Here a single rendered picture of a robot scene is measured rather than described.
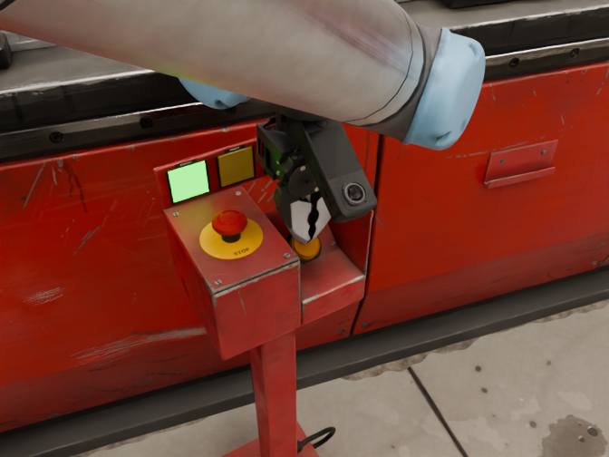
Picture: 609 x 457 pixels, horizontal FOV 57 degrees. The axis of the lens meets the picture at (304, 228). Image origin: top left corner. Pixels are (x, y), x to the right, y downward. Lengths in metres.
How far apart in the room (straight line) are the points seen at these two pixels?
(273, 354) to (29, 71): 0.51
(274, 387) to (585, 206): 0.85
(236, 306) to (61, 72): 0.40
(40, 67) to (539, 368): 1.30
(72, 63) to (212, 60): 0.67
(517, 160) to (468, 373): 0.60
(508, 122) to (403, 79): 0.79
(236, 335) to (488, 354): 1.01
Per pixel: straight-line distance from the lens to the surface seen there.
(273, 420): 0.96
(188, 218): 0.68
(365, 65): 0.27
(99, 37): 0.17
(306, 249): 0.71
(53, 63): 0.87
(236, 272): 0.61
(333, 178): 0.57
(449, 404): 1.46
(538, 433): 1.48
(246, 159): 0.71
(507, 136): 1.12
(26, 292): 1.03
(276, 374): 0.86
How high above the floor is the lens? 1.22
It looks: 41 degrees down
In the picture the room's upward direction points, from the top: straight up
